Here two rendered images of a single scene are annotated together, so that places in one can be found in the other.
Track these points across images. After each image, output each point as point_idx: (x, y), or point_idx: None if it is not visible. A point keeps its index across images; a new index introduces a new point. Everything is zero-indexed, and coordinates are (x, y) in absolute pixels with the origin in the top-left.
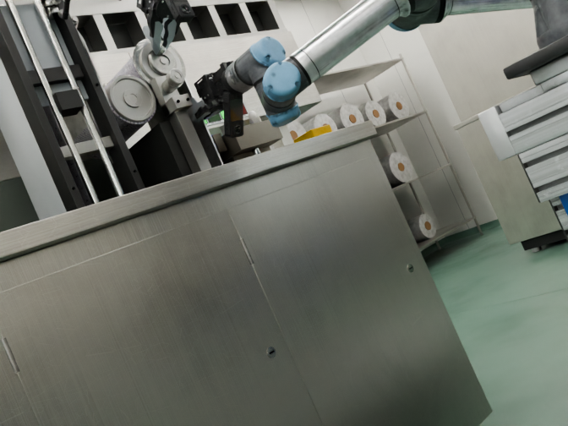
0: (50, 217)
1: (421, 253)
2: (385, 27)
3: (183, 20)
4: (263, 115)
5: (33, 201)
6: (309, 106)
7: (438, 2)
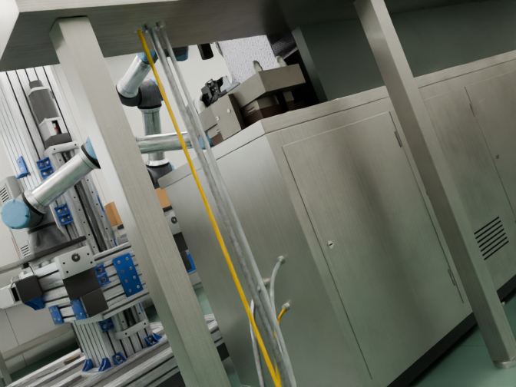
0: None
1: (197, 272)
2: (147, 153)
3: (210, 58)
4: (134, 53)
5: None
6: (20, 64)
7: None
